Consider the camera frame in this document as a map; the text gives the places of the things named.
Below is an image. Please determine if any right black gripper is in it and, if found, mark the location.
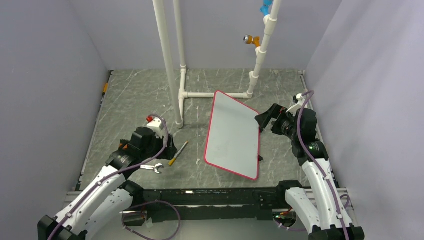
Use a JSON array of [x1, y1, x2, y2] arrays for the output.
[[255, 103, 300, 141]]

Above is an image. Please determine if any white marker pen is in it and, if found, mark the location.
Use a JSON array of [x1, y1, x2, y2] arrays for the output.
[[168, 140, 189, 166]]

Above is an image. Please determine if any red-framed whiteboard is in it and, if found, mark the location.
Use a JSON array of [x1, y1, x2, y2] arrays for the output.
[[203, 90, 260, 180]]

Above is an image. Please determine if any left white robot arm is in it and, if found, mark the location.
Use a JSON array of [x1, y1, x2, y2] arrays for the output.
[[37, 118, 178, 240]]

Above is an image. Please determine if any silver open-end wrench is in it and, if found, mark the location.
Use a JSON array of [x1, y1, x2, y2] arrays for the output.
[[139, 163, 164, 174]]

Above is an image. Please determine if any orange nozzle fitting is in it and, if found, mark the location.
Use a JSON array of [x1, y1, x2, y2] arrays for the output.
[[243, 35, 261, 48]]

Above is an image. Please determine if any blue pipe fitting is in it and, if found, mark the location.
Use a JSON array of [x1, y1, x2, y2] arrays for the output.
[[259, 0, 273, 16]]

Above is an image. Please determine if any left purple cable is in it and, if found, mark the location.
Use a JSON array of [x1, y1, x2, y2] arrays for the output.
[[46, 114, 170, 240]]

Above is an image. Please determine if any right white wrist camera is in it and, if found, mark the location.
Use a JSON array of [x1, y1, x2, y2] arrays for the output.
[[286, 93, 307, 116]]

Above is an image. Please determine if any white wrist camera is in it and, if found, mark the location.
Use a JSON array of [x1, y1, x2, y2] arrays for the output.
[[146, 116, 166, 139], [286, 93, 307, 116]]

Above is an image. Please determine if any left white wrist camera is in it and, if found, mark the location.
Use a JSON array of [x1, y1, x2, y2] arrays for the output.
[[146, 116, 166, 139]]

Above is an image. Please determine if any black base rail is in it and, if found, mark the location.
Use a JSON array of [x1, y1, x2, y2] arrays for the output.
[[127, 187, 290, 223]]

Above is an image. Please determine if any orange wall clip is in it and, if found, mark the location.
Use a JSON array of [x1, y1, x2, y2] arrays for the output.
[[102, 83, 108, 95]]

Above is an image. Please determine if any white PVC pipe frame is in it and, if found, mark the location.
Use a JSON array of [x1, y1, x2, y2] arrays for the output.
[[152, 0, 282, 129]]

